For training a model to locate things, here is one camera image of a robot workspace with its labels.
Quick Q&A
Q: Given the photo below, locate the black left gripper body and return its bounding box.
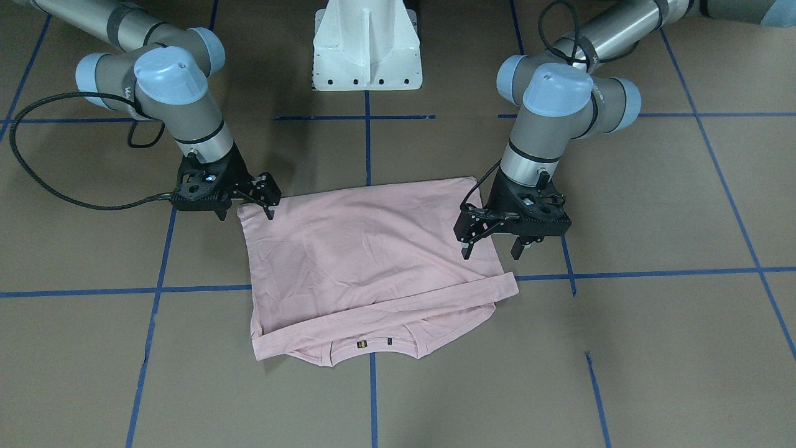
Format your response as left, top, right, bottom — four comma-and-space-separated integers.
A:
485, 170, 572, 241

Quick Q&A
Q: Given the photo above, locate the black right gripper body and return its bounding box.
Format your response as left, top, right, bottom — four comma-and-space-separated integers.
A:
170, 144, 254, 221

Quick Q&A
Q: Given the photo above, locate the pink Snoopy t-shirt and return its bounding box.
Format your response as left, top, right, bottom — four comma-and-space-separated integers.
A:
237, 177, 519, 366

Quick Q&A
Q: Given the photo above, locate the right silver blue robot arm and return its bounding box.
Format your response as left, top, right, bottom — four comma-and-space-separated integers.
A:
9, 1, 282, 220

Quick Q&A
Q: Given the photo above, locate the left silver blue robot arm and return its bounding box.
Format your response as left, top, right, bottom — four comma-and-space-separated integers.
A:
454, 1, 794, 259

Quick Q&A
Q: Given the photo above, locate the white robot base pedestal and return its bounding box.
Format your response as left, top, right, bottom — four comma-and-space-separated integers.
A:
311, 1, 423, 91

